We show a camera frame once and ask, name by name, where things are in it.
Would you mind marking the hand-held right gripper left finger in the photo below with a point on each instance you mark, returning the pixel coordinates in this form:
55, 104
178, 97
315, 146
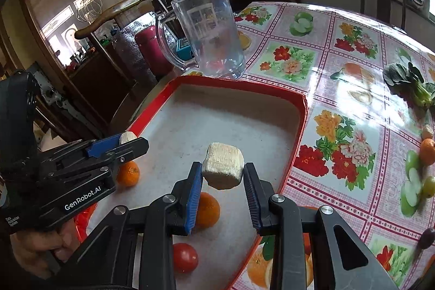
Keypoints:
193, 198

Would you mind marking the blue box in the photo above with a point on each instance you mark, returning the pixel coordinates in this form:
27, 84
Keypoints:
183, 48

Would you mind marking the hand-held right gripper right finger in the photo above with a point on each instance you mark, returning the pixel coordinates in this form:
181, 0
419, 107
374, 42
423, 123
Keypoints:
251, 198

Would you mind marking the green leafy vegetable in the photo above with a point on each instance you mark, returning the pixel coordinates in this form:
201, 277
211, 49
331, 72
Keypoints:
406, 77

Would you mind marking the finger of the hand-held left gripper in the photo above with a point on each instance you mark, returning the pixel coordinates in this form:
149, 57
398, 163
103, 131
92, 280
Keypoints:
132, 145
102, 145

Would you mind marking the white cylinder container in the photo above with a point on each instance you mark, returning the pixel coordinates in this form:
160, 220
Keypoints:
425, 4

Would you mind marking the person's left hand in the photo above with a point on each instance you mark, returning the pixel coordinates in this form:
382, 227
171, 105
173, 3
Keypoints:
37, 240

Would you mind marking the red thermos bottle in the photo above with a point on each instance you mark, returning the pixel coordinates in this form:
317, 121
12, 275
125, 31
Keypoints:
149, 48

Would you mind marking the small yellow-green fruit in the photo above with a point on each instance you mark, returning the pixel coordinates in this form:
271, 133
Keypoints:
430, 187

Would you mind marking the red white tray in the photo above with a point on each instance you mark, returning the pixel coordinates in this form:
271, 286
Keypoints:
210, 120

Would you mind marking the beige fibrous block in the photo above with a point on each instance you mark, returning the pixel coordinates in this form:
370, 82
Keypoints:
428, 132
222, 166
127, 137

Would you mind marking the red tomato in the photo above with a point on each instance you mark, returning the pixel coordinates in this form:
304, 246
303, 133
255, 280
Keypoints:
185, 257

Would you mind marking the fruit flower print tablecloth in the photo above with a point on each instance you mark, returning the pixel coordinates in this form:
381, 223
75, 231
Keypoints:
340, 127

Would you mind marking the clear plastic pitcher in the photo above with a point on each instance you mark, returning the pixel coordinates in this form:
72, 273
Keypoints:
210, 38

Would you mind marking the curved rail wooden chair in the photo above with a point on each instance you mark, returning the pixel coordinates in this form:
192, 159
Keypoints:
115, 9

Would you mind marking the dark purple plum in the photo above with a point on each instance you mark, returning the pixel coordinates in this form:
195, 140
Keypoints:
426, 239

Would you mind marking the orange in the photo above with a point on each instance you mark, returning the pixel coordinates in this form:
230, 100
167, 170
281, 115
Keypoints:
129, 174
428, 152
209, 210

